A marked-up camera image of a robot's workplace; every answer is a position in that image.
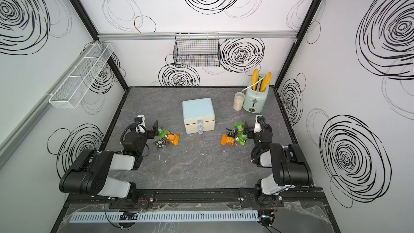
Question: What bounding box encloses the green cookie packet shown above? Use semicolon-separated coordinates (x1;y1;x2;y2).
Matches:
234;122;245;134
158;127;170;140
236;134;248;146

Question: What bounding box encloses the light blue drawer box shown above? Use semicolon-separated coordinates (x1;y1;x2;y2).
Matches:
182;98;215;134

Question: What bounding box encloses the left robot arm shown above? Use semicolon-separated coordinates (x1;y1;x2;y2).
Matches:
59;115;159;200

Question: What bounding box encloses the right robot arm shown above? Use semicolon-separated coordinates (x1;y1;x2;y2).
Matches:
244;124;313;197

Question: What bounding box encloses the black cookie packet left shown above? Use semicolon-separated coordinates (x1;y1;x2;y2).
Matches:
154;139;167;148

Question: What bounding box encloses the black cookie packet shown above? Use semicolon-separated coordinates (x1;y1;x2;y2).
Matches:
226;128;238;138
154;139;167;148

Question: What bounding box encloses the black cookie packet right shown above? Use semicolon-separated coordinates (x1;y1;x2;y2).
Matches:
226;128;238;138

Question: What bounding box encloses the orange cookie packet left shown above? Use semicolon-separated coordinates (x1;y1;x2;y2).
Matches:
167;133;180;146

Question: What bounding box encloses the orange cookie packet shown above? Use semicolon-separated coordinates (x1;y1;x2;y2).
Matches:
221;134;235;147
167;133;180;146

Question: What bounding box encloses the orange cookie packet right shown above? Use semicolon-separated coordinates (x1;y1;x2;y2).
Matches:
221;134;235;147

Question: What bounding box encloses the mint green toaster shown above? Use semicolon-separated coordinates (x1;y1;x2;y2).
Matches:
243;86;269;114

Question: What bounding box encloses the clear jar with oats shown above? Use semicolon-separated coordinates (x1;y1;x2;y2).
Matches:
233;92;245;111

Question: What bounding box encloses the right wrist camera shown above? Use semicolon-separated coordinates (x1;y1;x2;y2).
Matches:
254;115;265;133

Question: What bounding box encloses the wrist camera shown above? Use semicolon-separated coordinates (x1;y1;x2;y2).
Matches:
134;114;146;133
254;115;265;133

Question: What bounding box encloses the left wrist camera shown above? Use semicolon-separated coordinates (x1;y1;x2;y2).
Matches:
134;114;146;133

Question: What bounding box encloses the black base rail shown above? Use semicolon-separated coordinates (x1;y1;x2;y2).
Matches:
64;187;326;209

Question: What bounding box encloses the black wire wall basket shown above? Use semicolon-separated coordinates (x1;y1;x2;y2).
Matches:
172;32;221;68

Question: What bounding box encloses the white mesh wall shelf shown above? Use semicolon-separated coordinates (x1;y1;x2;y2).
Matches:
49;43;113;109

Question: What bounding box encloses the white slotted cable duct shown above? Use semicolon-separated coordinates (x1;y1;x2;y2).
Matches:
69;210;259;224

